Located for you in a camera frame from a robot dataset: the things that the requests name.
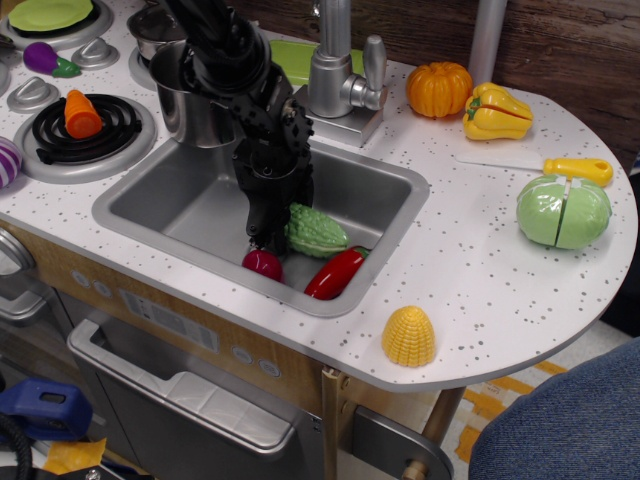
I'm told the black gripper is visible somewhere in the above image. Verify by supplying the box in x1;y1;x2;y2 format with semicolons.
232;139;314;256

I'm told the purple striped toy onion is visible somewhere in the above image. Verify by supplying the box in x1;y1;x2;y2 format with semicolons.
0;137;23;188

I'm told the steel pot with glass lid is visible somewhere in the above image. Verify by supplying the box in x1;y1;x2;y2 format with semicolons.
127;5;187;60

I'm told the purple toy eggplant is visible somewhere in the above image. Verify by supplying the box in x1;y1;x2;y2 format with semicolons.
23;42;81;78

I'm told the blue jeans knee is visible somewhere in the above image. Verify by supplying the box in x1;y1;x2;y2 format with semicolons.
468;339;639;479

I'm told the green cutting board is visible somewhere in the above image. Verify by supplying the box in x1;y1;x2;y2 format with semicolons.
269;40;364;85

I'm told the black cable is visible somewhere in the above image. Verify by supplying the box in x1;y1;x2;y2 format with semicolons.
0;412;34;480

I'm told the magenta toy radish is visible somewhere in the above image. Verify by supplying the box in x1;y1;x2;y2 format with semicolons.
241;249;284;283

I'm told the orange toy pumpkin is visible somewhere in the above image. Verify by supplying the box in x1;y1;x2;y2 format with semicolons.
406;62;473;118

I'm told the black coil stove burner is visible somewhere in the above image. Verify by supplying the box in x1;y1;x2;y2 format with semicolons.
31;93;142;165

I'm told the grey dishwasher door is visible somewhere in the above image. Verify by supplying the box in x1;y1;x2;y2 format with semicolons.
67;319;324;479

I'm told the silver toy faucet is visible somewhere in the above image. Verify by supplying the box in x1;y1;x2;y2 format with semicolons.
296;0;388;147

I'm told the tall steel pot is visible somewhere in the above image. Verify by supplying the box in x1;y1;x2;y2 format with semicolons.
148;41;239;149

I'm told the grey oven door handle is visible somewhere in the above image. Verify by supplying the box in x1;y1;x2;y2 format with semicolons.
1;228;51;328

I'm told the grey stove knob rear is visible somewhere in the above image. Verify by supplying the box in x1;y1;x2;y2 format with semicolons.
72;37;120;70

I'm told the green toy plate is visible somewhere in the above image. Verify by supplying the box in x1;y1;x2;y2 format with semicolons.
8;0;94;33

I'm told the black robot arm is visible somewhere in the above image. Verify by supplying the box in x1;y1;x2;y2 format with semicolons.
162;1;314;256

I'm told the yellow toy bell pepper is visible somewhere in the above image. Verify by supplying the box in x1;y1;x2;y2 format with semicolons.
463;82;534;141

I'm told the grey toy sink basin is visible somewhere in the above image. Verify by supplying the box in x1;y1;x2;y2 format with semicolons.
92;140;429;317

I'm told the grey stove knob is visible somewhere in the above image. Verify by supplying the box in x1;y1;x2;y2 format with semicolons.
72;37;120;70
7;76;60;114

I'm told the yellow toy corn piece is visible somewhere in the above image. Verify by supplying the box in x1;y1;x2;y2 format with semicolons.
381;305;436;368

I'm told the yellow handled toy knife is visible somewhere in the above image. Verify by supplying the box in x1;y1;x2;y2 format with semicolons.
456;151;614;187

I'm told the red toy chili pepper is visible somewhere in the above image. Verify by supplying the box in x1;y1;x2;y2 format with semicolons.
304;246;370;300

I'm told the orange toy carrot piece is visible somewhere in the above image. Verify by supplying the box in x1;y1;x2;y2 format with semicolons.
64;90;103;140

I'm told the blue device on floor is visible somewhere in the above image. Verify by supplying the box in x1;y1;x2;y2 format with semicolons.
1;378;93;441

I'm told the green toy cabbage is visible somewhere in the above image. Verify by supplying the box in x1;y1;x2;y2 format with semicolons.
516;174;612;250

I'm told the grey vertical pole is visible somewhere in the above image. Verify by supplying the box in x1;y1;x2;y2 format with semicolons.
468;0;508;84

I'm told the green bumpy toy squash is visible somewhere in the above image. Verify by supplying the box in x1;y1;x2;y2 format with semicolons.
284;203;350;258

